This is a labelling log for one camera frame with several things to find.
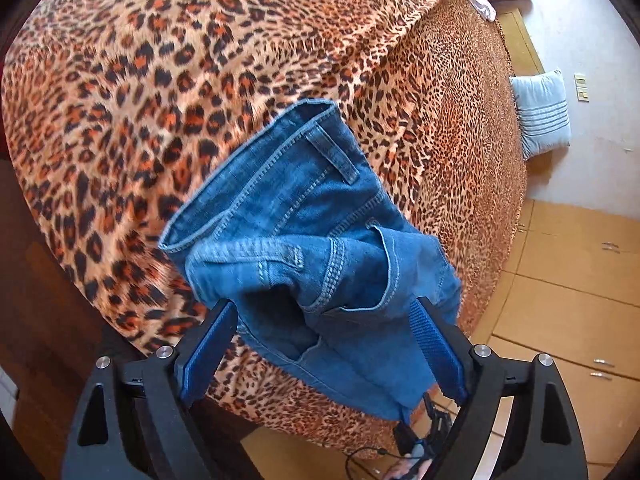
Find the person's right hand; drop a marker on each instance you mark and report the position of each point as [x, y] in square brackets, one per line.
[402, 471]

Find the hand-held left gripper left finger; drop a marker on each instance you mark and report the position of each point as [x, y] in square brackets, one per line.
[207, 355]

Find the light blue striped pillow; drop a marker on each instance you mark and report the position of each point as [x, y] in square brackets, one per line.
[542, 110]

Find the blue denim pants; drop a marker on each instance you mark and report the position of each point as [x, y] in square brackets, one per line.
[300, 210]

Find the leopard print bed cover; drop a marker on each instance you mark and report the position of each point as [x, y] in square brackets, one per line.
[150, 85]

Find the white wall switch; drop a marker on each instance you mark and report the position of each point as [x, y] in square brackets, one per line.
[581, 87]

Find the tan wooden wardrobe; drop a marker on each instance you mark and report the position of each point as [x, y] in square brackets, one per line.
[575, 285]

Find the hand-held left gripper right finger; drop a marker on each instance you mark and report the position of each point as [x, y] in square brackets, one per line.
[440, 355]

